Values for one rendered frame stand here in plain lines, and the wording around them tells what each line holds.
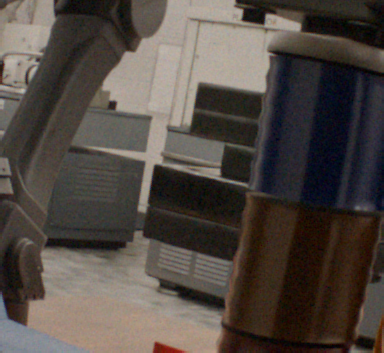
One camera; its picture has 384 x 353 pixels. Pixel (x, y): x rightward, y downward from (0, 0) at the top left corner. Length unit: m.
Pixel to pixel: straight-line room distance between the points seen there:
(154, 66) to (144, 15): 8.54
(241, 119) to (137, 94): 9.10
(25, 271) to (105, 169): 6.91
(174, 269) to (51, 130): 5.66
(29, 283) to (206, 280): 5.53
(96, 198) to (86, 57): 6.83
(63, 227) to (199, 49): 1.73
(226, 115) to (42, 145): 0.41
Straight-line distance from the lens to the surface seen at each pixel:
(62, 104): 0.97
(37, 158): 0.96
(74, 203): 7.68
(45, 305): 1.33
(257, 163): 0.28
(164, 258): 6.67
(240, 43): 6.45
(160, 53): 9.54
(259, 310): 0.28
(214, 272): 6.41
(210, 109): 0.58
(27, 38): 8.70
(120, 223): 8.03
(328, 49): 0.27
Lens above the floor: 1.18
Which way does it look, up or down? 3 degrees down
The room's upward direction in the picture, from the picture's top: 10 degrees clockwise
